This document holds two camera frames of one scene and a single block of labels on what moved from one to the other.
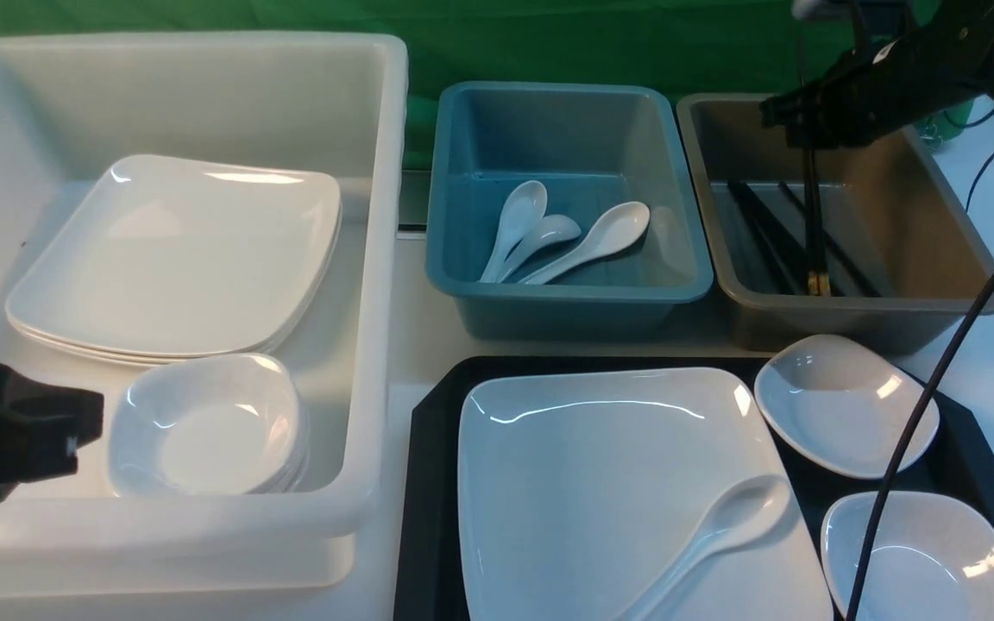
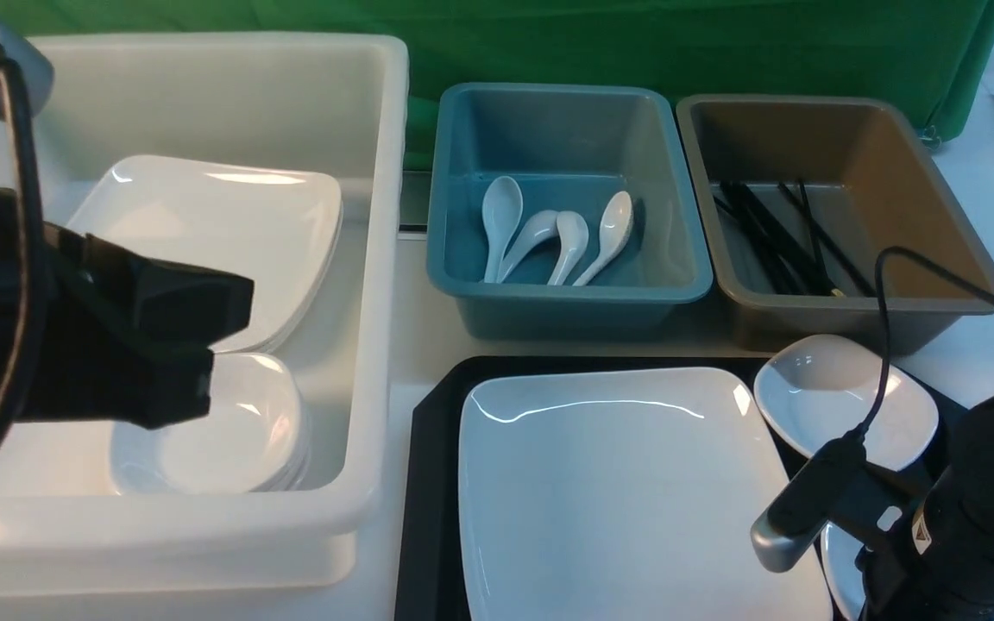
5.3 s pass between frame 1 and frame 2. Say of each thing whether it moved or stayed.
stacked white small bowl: stayed
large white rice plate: stayed
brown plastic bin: stayed
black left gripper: moved
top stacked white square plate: stayed
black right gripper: moved
